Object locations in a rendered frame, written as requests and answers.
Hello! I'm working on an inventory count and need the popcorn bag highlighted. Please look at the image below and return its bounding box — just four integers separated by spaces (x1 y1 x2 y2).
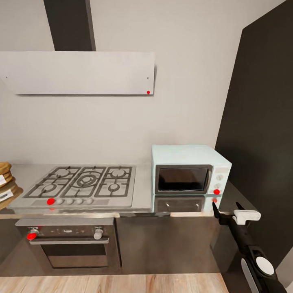
0 162 15 188

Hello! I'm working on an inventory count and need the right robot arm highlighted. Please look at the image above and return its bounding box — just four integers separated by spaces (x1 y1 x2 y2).
212 201 287 293

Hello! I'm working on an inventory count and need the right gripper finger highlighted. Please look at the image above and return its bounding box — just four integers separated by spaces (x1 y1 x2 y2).
212 201 221 219
236 202 244 210

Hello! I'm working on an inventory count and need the microwave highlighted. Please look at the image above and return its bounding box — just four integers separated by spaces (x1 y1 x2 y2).
151 145 232 195

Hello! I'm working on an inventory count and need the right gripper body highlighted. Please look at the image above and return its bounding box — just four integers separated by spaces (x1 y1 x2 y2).
218 214 251 239

